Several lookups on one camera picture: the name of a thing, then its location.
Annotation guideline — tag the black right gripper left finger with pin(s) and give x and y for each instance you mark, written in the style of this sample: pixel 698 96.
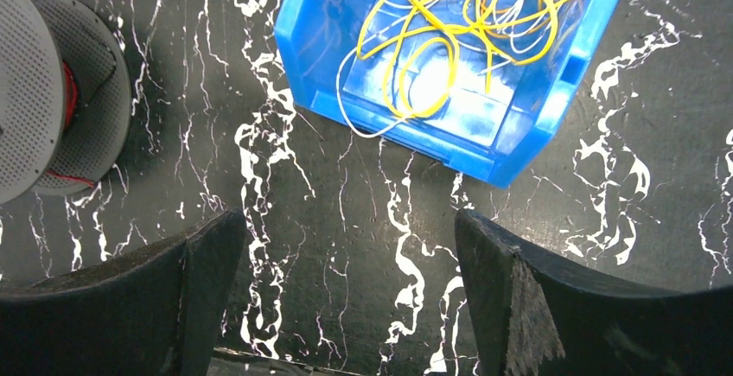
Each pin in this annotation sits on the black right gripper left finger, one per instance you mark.
pixel 153 311

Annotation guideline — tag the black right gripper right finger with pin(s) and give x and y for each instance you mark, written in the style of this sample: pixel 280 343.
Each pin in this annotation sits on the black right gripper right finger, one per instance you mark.
pixel 534 312

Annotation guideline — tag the blue plastic bin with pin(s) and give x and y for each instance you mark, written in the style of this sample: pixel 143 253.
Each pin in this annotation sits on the blue plastic bin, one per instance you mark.
pixel 480 85

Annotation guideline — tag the grey filament spool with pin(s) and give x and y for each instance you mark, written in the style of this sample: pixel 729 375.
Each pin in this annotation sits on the grey filament spool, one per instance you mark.
pixel 66 99

